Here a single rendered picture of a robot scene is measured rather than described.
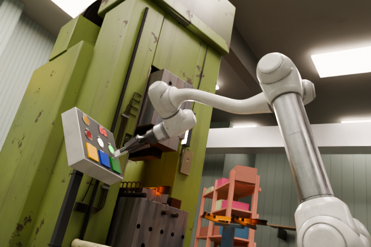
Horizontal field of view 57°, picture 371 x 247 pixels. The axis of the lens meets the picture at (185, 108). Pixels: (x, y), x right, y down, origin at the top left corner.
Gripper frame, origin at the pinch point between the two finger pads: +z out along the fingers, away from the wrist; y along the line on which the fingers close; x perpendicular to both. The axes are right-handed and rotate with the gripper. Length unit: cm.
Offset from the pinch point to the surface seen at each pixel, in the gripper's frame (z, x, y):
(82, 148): 5.1, -5.8, -26.9
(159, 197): 3.2, -12.4, 47.7
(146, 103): -11, 45, 35
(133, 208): 14.6, -17.3, 32.0
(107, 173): 6.3, -10.9, -6.1
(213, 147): 9, 194, 474
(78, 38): 27, 136, 36
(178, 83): -34, 54, 43
